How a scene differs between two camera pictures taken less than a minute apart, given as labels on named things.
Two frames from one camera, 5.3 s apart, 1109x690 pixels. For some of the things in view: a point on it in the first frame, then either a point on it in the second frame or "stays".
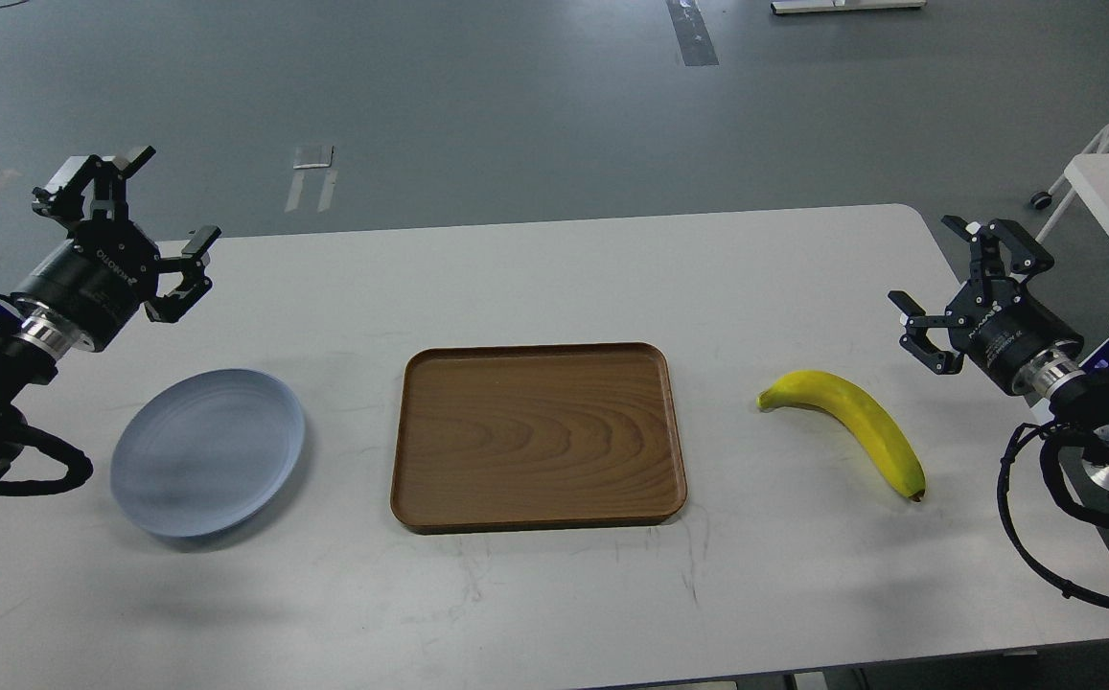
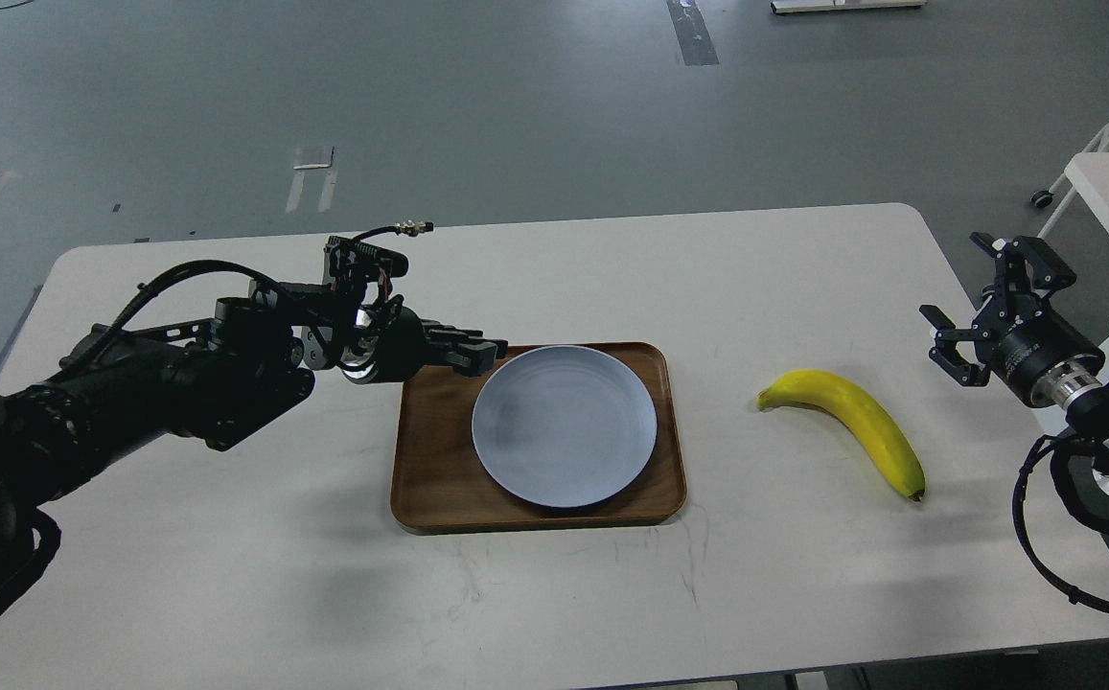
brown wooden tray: [500, 437] stays
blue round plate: [205, 450] -> [565, 425]
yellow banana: [828, 392] stays
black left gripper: [105, 273] -> [392, 342]
